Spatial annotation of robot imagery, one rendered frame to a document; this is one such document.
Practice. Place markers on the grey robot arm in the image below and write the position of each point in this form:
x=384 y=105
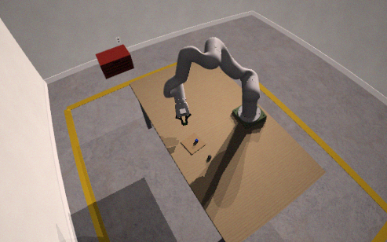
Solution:
x=216 y=54

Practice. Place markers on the brown flat mat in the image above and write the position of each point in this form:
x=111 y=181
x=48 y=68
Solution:
x=190 y=144

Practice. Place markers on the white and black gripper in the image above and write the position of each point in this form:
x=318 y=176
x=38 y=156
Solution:
x=182 y=105

